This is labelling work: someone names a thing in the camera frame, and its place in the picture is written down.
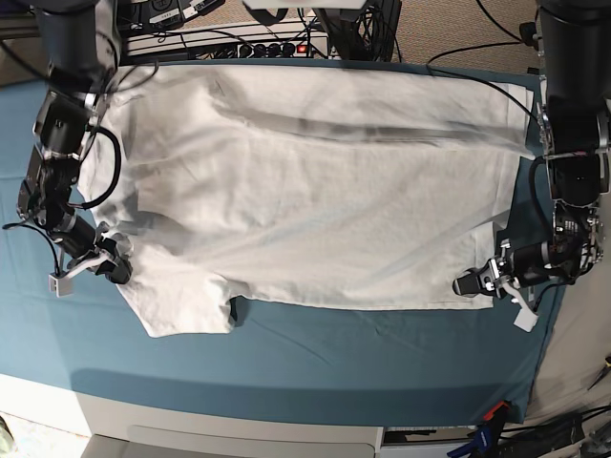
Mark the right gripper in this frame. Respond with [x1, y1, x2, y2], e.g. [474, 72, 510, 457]
[50, 212, 133, 285]

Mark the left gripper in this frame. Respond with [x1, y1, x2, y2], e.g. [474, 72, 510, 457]
[452, 239, 573, 299]

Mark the white T-shirt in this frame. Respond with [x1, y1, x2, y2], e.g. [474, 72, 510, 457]
[78, 65, 534, 337]

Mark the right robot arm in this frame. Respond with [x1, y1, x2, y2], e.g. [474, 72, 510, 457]
[16, 1, 132, 296]

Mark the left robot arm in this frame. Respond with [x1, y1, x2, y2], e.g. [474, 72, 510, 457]
[453, 1, 610, 299]

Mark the orange black clamp lower right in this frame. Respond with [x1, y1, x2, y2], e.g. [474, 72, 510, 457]
[483, 401, 513, 426]

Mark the teal table cloth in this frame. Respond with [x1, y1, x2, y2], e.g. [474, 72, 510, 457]
[0, 59, 606, 427]

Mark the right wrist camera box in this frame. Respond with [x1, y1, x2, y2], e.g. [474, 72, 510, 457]
[49, 274, 74, 298]

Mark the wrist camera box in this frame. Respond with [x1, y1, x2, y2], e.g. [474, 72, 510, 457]
[514, 307, 538, 333]
[49, 274, 74, 298]

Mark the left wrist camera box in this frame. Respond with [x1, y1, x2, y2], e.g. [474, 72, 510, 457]
[514, 307, 538, 333]

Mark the white table frame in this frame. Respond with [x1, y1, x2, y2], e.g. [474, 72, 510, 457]
[1, 375, 468, 457]

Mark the power strip with red switch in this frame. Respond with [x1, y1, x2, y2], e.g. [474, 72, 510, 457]
[203, 40, 328, 59]

